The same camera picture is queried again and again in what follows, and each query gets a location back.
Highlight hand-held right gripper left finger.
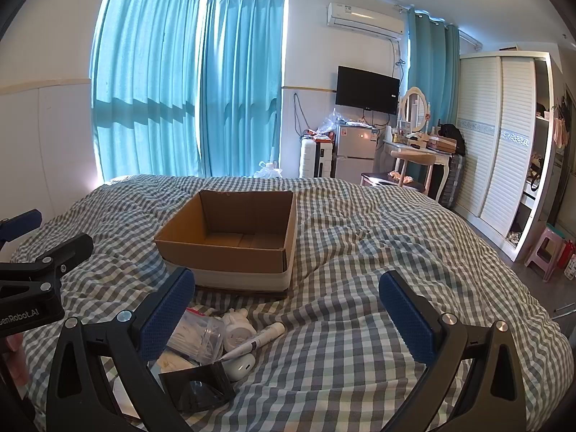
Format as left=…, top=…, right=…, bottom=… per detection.
left=45, top=267, right=196, bottom=432

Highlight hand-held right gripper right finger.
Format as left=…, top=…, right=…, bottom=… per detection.
left=378, top=270, right=527, bottom=432

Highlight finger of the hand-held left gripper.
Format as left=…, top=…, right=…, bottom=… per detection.
left=0, top=233, right=95, bottom=295
left=0, top=209, right=42, bottom=253

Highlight clear cotton swab container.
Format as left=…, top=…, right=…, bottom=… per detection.
left=166, top=308, right=226, bottom=365

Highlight white animal figurine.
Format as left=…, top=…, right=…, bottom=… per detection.
left=220, top=308, right=253, bottom=352

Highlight black glossy case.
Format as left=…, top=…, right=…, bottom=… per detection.
left=158, top=360, right=235, bottom=412

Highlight cardboard box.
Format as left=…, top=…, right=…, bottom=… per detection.
left=154, top=190, right=298, bottom=300

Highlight light blue earbud case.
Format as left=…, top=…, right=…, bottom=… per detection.
left=224, top=353, right=256, bottom=381

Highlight white tube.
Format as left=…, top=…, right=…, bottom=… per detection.
left=224, top=322, right=286, bottom=361

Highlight person's left hand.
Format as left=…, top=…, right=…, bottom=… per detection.
left=0, top=333, right=28, bottom=388

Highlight beige packet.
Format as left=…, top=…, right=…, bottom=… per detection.
left=153, top=350, right=203, bottom=374

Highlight checkered bed blanket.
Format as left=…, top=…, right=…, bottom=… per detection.
left=9, top=173, right=565, bottom=432

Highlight dark grey suitcase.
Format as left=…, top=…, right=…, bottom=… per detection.
left=438, top=153, right=464, bottom=210

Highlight pink plastic stool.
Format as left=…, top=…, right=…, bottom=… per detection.
left=524, top=226, right=568, bottom=282

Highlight wooden chair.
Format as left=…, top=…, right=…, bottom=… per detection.
left=360, top=150, right=437, bottom=195

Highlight red fire extinguisher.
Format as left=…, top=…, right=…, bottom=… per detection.
left=560, top=240, right=576, bottom=280

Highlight silver mini fridge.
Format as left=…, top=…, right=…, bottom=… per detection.
left=335, top=125, right=378, bottom=184

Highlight wooden box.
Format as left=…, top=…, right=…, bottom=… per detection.
left=427, top=135, right=456, bottom=154

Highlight white plastic bag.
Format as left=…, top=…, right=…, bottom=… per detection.
left=254, top=161, right=284, bottom=179

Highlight black bag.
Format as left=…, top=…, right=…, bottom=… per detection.
left=438, top=123, right=466, bottom=156

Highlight white suitcase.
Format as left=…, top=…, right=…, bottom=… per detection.
left=300, top=139, right=316, bottom=179

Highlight wide teal curtain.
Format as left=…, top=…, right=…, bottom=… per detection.
left=91, top=0, right=202, bottom=183

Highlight white sliding wardrobe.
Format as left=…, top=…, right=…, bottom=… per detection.
left=452, top=51, right=556, bottom=262

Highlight clear plastic bag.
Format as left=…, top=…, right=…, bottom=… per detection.
left=315, top=109, right=348, bottom=140

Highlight oval white vanity mirror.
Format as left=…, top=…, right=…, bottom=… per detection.
left=400, top=87, right=430, bottom=135

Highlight hanging pink clothes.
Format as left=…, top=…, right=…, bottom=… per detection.
left=553, top=96, right=573, bottom=149

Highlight narrow teal curtain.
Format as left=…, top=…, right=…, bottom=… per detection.
left=405, top=6, right=460, bottom=127

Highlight white air conditioner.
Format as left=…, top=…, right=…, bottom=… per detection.
left=326, top=2, right=404, bottom=40

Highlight blue wall cable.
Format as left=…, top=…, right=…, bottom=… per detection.
left=292, top=92, right=312, bottom=139

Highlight black wall television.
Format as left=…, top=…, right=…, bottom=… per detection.
left=336, top=66, right=401, bottom=116

